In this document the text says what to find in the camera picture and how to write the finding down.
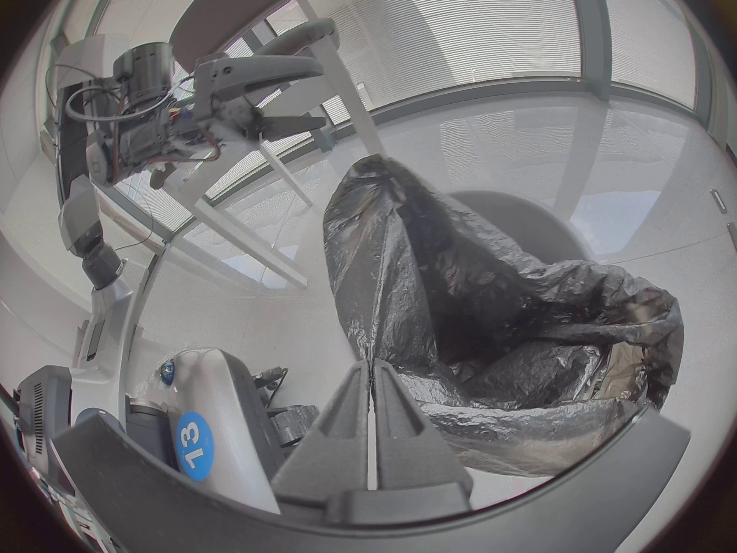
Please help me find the window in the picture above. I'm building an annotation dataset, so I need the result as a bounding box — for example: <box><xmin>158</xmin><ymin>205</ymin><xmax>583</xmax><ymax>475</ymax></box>
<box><xmin>35</xmin><ymin>0</ymin><xmax>717</xmax><ymax>240</ymax></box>

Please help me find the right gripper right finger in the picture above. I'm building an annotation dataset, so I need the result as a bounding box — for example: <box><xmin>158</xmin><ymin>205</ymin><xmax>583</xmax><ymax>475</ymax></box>
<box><xmin>373</xmin><ymin>361</ymin><xmax>476</xmax><ymax>511</ymax></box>

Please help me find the grey padded white-framed chair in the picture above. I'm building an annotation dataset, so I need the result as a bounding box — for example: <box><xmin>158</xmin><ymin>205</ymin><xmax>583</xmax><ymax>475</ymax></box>
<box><xmin>167</xmin><ymin>0</ymin><xmax>388</xmax><ymax>289</ymax></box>

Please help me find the black plastic bag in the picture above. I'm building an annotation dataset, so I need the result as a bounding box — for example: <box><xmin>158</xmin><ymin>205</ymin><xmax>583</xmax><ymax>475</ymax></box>
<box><xmin>322</xmin><ymin>156</ymin><xmax>686</xmax><ymax>478</ymax></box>

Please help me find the white trash bin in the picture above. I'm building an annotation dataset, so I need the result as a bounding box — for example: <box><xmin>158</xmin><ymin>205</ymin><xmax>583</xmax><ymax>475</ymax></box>
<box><xmin>443</xmin><ymin>189</ymin><xmax>591</xmax><ymax>265</ymax></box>

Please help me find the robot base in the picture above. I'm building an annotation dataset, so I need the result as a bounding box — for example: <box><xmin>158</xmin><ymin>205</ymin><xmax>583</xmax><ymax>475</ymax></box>
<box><xmin>8</xmin><ymin>274</ymin><xmax>321</xmax><ymax>517</ymax></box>

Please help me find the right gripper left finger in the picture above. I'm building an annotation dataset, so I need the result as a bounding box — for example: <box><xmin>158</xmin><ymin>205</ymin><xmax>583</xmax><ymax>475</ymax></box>
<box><xmin>271</xmin><ymin>361</ymin><xmax>374</xmax><ymax>511</ymax></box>

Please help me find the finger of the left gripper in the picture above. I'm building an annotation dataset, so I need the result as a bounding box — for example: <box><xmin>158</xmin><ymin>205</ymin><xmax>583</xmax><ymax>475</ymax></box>
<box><xmin>258</xmin><ymin>114</ymin><xmax>330</xmax><ymax>139</ymax></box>
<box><xmin>196</xmin><ymin>54</ymin><xmax>325</xmax><ymax>101</ymax></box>

